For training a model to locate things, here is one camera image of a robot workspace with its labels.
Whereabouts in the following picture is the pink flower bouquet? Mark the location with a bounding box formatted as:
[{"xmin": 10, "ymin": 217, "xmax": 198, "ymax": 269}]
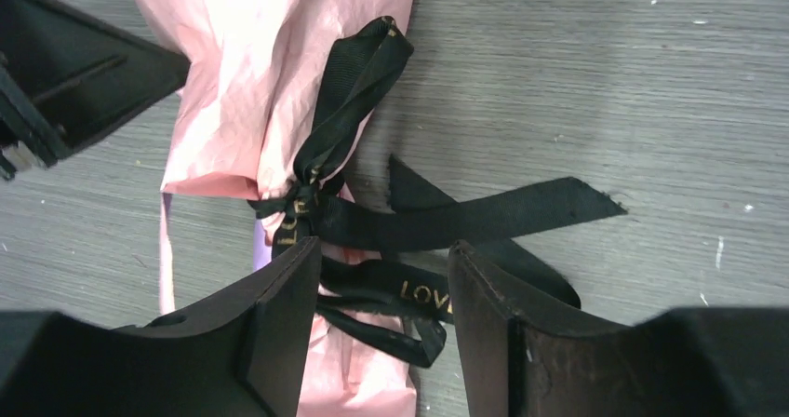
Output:
[{"xmin": 135, "ymin": 0, "xmax": 418, "ymax": 416}]

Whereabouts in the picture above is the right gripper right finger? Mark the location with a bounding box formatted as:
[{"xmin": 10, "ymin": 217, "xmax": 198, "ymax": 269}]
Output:
[{"xmin": 448, "ymin": 242, "xmax": 788, "ymax": 416}]

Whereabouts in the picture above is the black ribbon with gold text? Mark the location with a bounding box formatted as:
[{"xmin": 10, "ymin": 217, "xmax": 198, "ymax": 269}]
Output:
[{"xmin": 251, "ymin": 16, "xmax": 623, "ymax": 368}]

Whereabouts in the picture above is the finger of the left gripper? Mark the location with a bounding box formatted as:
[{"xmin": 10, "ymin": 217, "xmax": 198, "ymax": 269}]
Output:
[{"xmin": 1, "ymin": 0, "xmax": 190, "ymax": 181}]

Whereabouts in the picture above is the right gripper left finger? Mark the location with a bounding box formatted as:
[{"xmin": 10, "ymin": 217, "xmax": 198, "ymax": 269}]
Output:
[{"xmin": 1, "ymin": 238, "xmax": 321, "ymax": 416}]

